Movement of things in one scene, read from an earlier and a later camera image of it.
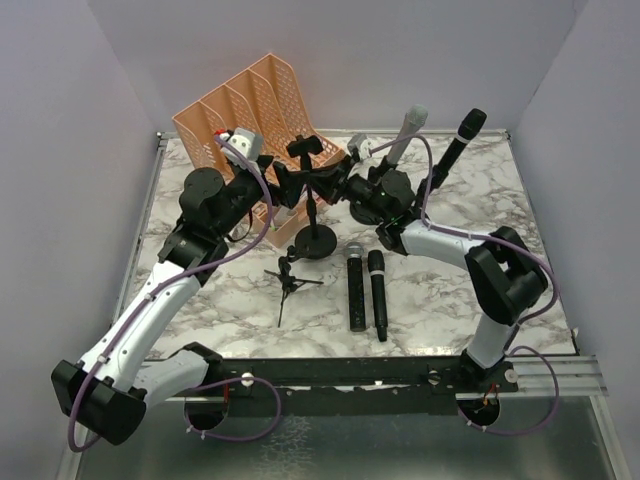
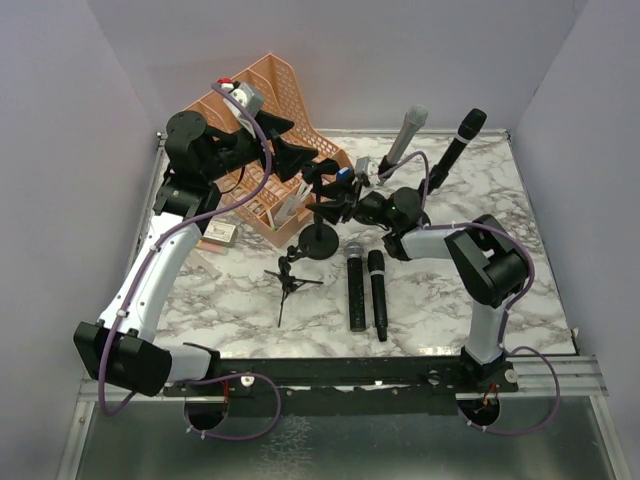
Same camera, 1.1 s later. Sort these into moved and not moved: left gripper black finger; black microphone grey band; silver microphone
Moved: left gripper black finger
Not moved: black microphone grey band; silver microphone
